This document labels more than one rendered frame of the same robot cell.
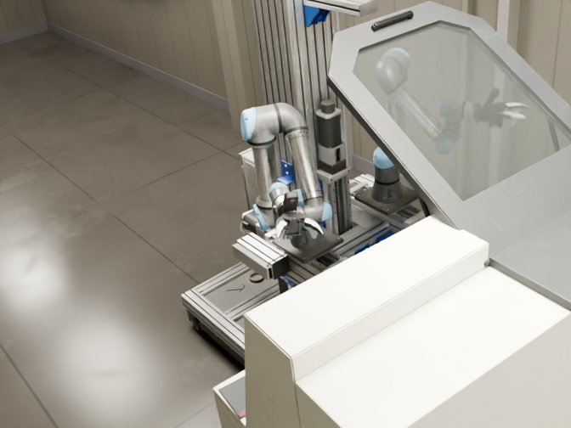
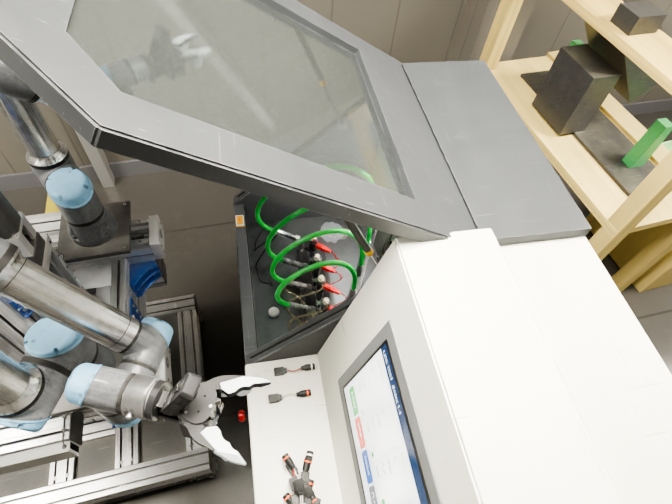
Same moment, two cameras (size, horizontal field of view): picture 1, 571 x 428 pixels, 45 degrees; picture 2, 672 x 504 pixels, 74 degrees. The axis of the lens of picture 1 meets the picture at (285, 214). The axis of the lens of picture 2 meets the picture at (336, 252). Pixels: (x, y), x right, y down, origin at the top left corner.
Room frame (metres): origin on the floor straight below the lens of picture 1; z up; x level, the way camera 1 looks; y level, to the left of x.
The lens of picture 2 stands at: (1.74, 0.13, 2.28)
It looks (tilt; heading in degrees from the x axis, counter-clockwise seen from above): 55 degrees down; 284
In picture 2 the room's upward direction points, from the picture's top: 8 degrees clockwise
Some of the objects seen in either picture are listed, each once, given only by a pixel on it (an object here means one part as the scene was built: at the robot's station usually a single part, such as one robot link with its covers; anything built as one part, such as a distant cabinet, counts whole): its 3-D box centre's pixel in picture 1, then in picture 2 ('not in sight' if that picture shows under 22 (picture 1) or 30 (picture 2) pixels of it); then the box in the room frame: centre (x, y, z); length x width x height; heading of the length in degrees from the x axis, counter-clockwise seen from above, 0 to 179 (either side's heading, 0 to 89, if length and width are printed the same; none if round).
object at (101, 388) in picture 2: (280, 197); (103, 388); (2.17, 0.01, 1.43); 0.11 x 0.08 x 0.09; 9
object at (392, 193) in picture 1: (387, 185); (88, 219); (2.74, -0.49, 1.09); 0.15 x 0.15 x 0.10
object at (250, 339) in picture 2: not in sight; (246, 282); (2.24, -0.58, 0.87); 0.62 x 0.04 x 0.16; 121
